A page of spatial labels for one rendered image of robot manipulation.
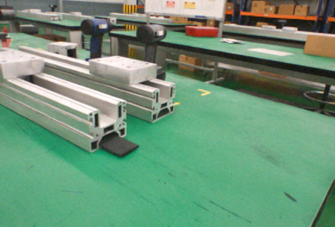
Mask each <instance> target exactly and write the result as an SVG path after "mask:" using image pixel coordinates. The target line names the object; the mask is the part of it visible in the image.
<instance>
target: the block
mask: <svg viewBox="0 0 335 227"><path fill-rule="evenodd" d="M47 48H48V52H49V53H54V54H58V55H61V56H68V57H72V58H75V59H79V53H78V44H71V43H66V42H57V43H51V44H47Z"/></svg>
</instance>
